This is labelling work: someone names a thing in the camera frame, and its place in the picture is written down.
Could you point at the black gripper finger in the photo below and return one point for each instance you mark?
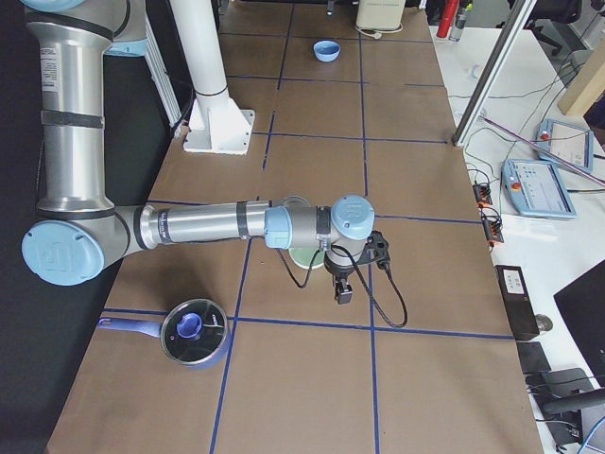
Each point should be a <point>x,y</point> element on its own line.
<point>343,292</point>

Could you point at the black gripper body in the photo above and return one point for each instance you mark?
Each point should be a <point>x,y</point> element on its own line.
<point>338,272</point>

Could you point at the green bowl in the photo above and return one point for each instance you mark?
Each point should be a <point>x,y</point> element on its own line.
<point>303,257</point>

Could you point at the blue bowl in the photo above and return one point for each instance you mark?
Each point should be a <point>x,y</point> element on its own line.
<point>326,51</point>

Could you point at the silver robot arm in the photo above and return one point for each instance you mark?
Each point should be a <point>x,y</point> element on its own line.
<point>90,208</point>

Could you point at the blue saucepan with glass lid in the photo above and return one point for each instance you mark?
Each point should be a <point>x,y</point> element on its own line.
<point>195,334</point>

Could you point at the black power box with label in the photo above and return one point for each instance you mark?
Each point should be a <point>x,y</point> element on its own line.
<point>517,303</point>

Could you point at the near teach pendant tablet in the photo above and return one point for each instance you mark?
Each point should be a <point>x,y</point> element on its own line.
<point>536,189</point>

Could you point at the teach pendant tablet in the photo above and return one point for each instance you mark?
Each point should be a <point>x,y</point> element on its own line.
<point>573,144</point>
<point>536,189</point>

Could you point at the black monitor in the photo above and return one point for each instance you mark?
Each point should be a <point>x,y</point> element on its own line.
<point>581,305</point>

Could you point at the cream and chrome toaster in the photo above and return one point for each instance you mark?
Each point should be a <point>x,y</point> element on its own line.
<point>380,15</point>

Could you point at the far teach pendant tablet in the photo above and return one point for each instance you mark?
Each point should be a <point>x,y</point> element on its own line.
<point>573,144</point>

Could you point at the red bottle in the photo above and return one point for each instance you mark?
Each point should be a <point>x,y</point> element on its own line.
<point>447,17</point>

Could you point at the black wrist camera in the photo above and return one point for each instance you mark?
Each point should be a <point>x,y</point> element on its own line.
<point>377,251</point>

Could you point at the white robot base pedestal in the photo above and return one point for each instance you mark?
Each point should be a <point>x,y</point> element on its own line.
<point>216,124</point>

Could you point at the aluminium frame post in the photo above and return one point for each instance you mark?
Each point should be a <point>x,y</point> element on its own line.
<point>519,15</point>

